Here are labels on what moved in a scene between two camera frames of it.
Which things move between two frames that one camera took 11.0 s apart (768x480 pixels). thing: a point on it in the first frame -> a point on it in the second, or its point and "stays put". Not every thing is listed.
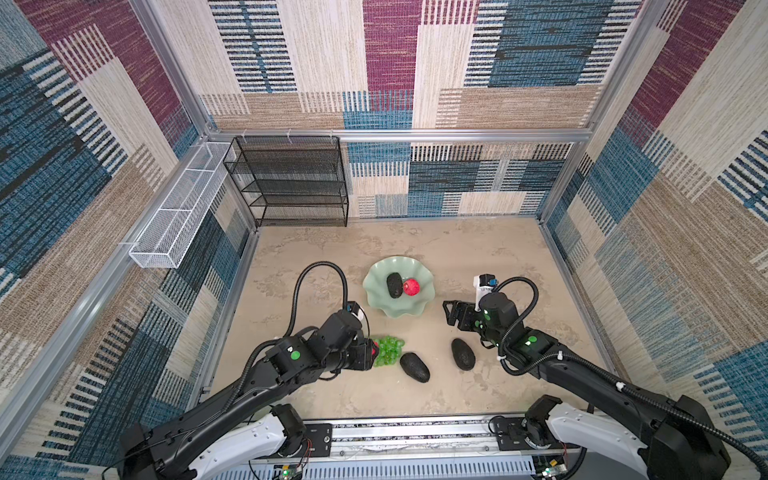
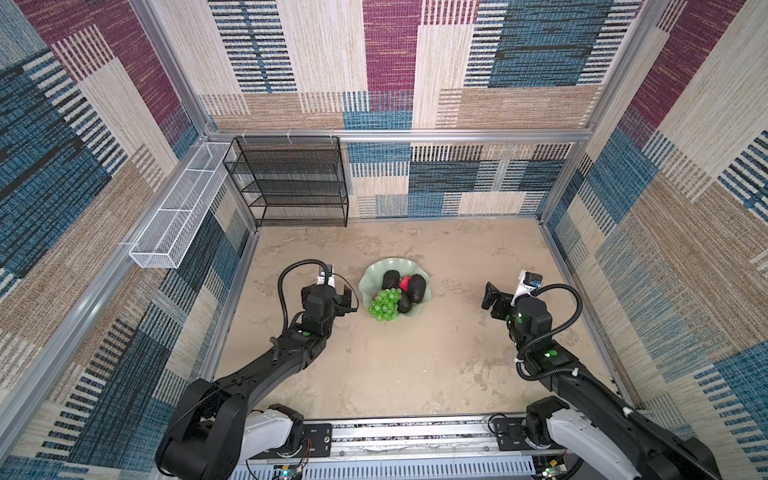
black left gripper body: (359, 356) -> (341, 303)
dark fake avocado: (415, 367) -> (405, 304)
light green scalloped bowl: (400, 286) stays put
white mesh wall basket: (164, 241) stays put
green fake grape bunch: (390, 350) -> (385, 306)
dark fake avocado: (395, 284) stays put
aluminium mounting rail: (424, 439) stays put
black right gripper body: (470, 320) -> (502, 310)
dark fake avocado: (464, 354) -> (417, 288)
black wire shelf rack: (300, 177) stays put
